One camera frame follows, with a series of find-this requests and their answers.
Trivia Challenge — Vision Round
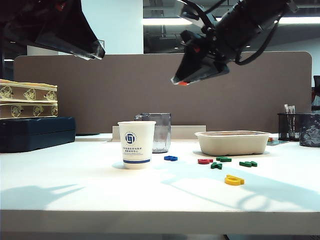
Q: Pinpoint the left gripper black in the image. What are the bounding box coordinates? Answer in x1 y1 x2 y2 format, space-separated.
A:
0 0 106 61

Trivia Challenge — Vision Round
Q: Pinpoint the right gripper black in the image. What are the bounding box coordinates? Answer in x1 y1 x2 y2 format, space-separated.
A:
170 21 241 86

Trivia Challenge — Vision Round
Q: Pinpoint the white paper cup blue logo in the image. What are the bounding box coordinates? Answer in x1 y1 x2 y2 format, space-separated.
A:
117 120 157 170

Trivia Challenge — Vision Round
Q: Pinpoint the teal magnetic letter pack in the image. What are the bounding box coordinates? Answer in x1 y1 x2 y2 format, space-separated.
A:
266 139 288 147

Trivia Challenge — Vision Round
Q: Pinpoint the yellow plastic letter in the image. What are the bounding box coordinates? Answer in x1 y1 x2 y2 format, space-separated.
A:
224 174 245 186

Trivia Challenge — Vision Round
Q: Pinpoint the brown desk divider panel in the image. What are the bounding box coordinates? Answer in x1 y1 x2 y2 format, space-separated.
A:
13 51 313 135

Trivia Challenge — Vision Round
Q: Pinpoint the yellow patterned number box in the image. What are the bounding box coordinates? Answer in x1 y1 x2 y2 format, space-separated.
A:
0 100 60 119
0 78 59 102

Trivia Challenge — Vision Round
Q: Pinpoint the clear plastic container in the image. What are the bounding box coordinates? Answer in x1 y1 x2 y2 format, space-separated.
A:
134 112 172 154

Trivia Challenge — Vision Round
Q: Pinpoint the beige paper pulp tray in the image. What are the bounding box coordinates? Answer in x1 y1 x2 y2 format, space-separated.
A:
194 129 272 156

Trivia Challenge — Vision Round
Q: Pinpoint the black mesh pen holder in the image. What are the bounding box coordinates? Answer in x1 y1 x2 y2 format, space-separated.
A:
277 112 302 142

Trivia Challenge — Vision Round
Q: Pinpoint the dark blue plastic case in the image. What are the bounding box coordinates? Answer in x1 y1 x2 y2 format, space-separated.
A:
0 116 77 154

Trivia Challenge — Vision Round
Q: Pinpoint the ceiling light strip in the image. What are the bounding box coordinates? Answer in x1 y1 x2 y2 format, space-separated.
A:
142 16 320 26

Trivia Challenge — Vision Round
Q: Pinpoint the black office chair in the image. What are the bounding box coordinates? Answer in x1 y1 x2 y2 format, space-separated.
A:
312 74 320 111

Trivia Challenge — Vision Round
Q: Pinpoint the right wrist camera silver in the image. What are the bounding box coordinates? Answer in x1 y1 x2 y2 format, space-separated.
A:
179 0 216 29

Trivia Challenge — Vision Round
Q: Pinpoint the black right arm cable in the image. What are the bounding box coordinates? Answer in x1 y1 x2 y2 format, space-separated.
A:
234 13 280 67

